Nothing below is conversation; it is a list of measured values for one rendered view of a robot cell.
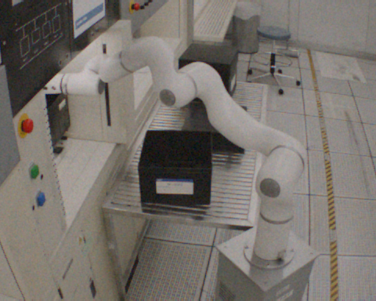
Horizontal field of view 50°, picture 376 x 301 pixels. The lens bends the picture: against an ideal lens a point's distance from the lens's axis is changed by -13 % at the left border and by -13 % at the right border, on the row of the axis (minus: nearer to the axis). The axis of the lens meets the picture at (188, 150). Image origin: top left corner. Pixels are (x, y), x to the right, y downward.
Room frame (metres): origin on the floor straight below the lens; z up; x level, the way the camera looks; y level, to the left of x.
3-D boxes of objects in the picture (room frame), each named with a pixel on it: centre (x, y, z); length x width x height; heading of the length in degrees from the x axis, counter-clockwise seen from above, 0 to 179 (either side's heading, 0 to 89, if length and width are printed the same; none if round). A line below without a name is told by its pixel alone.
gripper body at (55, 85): (1.55, 0.52, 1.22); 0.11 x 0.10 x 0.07; 75
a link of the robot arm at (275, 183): (1.09, -0.27, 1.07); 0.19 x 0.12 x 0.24; 150
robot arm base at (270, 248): (1.12, -0.29, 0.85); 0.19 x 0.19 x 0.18
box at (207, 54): (2.40, -0.12, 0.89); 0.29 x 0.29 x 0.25; 75
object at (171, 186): (1.53, 0.04, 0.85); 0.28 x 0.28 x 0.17; 88
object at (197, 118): (1.92, -0.13, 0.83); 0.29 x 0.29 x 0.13; 81
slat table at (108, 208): (1.96, -0.07, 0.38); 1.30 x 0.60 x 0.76; 169
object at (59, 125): (1.57, 0.62, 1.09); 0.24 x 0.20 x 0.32; 170
